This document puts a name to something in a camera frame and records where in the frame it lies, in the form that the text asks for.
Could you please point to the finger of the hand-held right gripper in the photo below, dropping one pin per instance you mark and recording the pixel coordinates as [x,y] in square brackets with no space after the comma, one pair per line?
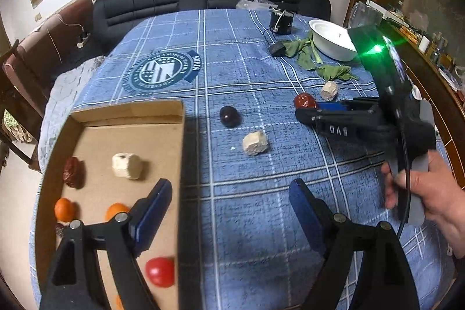
[334,106]
[307,116]

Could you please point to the wooden chair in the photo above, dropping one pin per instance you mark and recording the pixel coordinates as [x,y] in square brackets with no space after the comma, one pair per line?
[14,114]

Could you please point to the black round speaker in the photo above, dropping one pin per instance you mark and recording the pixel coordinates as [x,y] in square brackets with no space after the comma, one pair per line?
[281,22]

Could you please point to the white power strip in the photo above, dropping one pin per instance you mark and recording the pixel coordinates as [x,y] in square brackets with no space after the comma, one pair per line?
[84,40]

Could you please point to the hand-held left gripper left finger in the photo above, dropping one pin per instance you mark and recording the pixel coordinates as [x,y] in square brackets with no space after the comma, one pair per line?
[154,212]

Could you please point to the brown armchair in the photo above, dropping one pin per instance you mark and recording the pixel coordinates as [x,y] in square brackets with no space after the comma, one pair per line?
[47,48]

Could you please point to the dark purple plum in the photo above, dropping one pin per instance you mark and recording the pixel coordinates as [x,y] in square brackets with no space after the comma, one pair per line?
[229,115]

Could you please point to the white lace cloth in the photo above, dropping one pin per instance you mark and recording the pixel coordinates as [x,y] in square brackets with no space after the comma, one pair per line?
[69,92]

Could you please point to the red cherry tomato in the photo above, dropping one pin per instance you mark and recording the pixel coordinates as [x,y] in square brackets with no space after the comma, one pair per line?
[160,272]

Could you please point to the crumpled clear plastic bag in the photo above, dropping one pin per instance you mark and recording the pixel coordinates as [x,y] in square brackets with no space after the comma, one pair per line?
[259,3]

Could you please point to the wooden sideboard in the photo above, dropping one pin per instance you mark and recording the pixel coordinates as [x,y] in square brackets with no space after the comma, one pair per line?
[436,52]

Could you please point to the white bowl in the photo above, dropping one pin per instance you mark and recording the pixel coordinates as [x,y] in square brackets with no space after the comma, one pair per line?
[332,41]

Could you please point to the green leafy vegetable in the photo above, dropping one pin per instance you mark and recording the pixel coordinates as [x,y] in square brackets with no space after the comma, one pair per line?
[312,55]

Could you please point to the red date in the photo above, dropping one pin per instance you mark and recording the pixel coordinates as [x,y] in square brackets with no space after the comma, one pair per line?
[304,101]
[73,172]
[59,228]

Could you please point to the person's right hand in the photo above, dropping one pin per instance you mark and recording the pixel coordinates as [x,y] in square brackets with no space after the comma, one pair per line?
[432,193]

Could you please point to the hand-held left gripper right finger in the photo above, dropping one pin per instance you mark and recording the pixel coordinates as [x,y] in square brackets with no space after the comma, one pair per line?
[306,212]

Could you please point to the beige yam chunk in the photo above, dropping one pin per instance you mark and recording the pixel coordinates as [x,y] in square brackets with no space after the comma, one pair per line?
[126,166]
[330,91]
[255,143]

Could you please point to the cardboard box tray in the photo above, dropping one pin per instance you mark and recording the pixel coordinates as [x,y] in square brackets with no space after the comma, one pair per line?
[109,137]

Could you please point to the blue plaid tablecloth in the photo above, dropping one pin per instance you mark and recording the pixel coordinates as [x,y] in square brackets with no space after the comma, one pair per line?
[232,77]

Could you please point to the small orange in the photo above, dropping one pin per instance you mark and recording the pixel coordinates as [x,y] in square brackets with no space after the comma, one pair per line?
[116,211]
[65,209]

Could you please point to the clear plastic jug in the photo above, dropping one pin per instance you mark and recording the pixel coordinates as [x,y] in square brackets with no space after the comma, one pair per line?
[365,15]

